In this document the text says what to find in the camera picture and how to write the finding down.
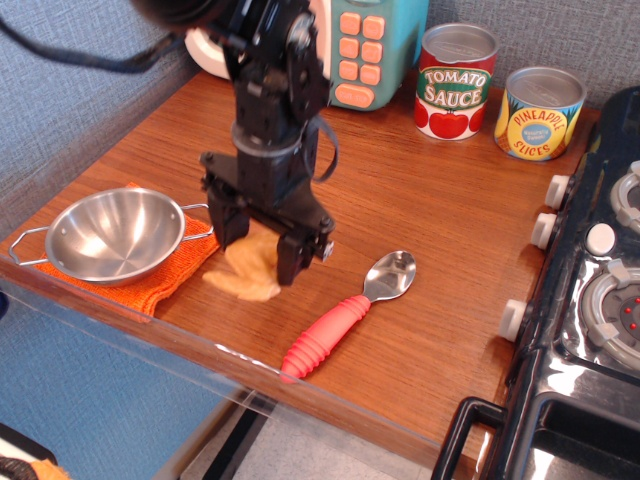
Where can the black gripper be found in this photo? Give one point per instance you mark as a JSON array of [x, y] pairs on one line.
[[271, 184]]

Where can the toy chicken wing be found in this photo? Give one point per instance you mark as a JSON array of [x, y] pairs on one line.
[[253, 260]]

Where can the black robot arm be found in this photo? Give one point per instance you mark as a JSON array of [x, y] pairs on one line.
[[182, 16]]

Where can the orange cloth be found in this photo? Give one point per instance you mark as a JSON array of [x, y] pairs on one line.
[[143, 295]]

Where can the toy microwave teal and pink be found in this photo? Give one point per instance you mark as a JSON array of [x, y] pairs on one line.
[[370, 50]]

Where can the clear acrylic edge barrier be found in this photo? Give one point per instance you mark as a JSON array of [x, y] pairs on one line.
[[108, 394]]

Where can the tomato sauce can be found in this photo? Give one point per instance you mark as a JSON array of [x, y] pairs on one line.
[[455, 73]]

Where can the white stove knob front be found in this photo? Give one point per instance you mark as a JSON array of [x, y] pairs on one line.
[[512, 318]]

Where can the white stove knob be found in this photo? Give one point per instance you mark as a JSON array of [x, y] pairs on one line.
[[542, 230], [556, 191], [512, 318]]

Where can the white stove knob middle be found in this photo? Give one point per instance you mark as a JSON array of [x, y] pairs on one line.
[[542, 230]]

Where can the white stove knob rear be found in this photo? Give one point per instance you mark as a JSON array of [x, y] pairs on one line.
[[556, 191]]

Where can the pineapple slices can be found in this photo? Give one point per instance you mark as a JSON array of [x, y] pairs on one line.
[[539, 111]]

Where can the orange object bottom left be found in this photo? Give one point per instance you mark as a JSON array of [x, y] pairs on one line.
[[17, 469]]

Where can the black toy stove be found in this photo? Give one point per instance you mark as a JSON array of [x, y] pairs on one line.
[[572, 406]]

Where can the red-handled metal spoon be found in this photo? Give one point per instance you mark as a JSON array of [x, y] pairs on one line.
[[389, 278]]

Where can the silver pot with handles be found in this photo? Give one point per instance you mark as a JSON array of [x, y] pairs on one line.
[[114, 237]]

